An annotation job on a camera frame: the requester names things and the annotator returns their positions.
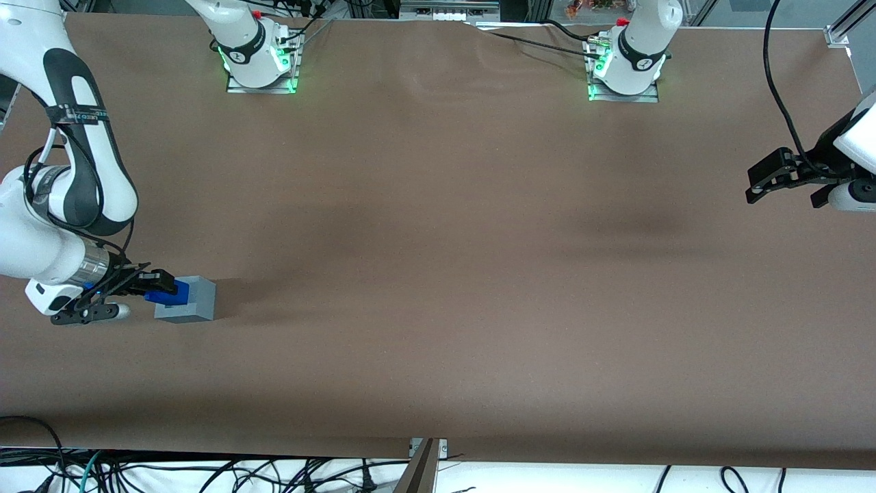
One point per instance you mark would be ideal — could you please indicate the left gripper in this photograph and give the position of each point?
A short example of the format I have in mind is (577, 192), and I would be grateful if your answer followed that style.
(823, 162)

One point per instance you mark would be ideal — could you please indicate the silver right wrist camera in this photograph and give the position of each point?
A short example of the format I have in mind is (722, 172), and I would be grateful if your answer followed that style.
(102, 313)

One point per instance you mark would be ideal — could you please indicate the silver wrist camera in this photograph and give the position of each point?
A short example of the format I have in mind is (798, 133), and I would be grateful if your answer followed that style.
(102, 313)
(852, 197)

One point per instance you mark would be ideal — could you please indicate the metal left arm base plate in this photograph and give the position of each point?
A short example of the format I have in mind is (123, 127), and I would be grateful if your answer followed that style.
(650, 94)

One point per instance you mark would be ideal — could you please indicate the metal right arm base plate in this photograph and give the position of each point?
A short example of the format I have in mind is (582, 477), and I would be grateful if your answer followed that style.
(284, 75)

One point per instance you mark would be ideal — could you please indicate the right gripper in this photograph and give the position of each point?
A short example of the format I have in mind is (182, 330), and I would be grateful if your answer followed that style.
(126, 278)

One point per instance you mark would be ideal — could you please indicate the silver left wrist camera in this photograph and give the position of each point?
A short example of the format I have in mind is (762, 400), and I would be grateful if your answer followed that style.
(852, 197)

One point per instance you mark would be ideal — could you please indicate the gray box with white connectors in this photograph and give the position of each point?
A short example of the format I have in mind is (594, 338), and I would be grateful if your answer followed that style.
(448, 9)

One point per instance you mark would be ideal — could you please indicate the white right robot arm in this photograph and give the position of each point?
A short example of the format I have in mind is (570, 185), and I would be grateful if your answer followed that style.
(27, 233)

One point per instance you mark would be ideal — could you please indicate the small blue plastic part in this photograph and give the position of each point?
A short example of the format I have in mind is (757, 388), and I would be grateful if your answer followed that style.
(179, 300)

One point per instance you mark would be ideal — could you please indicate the gray cube base with socket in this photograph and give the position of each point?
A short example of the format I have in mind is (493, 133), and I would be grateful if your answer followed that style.
(200, 301)

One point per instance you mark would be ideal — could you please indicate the brown table cover sheet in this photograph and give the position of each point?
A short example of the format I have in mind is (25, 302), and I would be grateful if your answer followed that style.
(452, 274)

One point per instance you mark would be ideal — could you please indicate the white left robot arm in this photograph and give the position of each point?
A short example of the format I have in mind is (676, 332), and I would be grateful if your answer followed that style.
(640, 48)

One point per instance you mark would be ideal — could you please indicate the aluminium table edge bracket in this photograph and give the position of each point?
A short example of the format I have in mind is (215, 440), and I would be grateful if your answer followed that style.
(421, 469)

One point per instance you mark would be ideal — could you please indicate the aluminium frame profile corner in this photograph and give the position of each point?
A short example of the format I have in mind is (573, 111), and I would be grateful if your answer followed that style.
(847, 27)

